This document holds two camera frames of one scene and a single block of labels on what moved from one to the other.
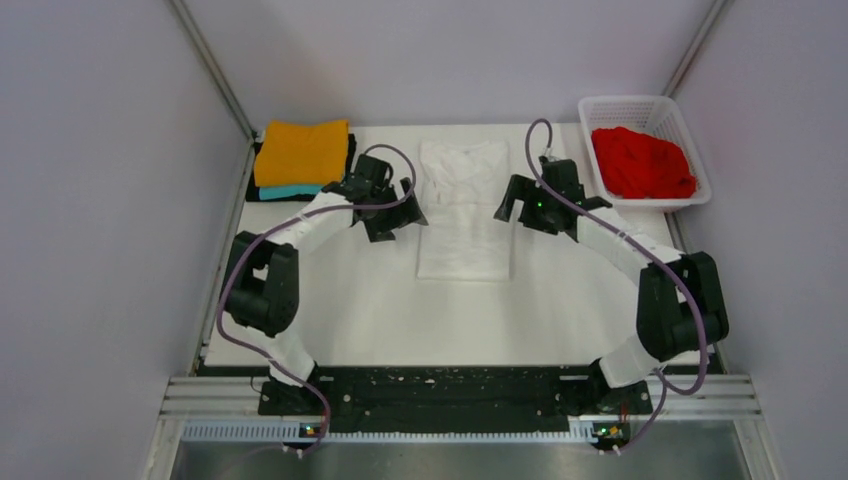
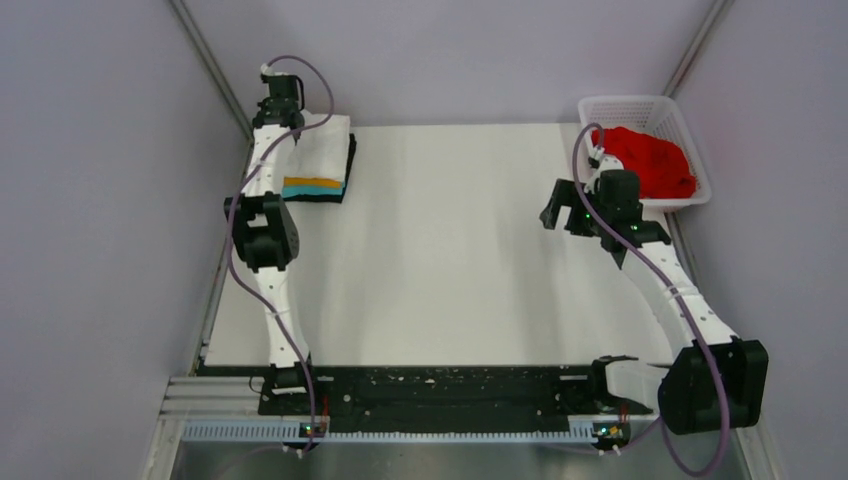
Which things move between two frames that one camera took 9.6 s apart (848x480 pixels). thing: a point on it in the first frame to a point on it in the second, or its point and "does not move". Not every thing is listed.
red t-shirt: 637,165 does not move
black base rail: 450,399 does not move
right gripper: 524,188 to 564,196
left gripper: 405,212 to 262,105
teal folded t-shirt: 275,192 does not move
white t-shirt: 462,184 to 321,151
